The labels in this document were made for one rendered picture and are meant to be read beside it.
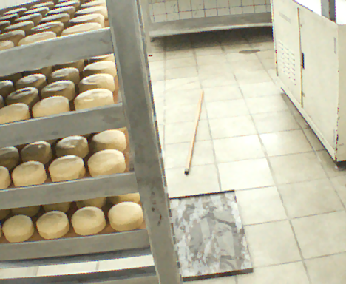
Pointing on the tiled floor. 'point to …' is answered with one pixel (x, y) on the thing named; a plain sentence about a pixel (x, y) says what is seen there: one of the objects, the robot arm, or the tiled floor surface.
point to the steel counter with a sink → (179, 26)
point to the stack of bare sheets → (210, 236)
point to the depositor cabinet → (321, 74)
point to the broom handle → (194, 134)
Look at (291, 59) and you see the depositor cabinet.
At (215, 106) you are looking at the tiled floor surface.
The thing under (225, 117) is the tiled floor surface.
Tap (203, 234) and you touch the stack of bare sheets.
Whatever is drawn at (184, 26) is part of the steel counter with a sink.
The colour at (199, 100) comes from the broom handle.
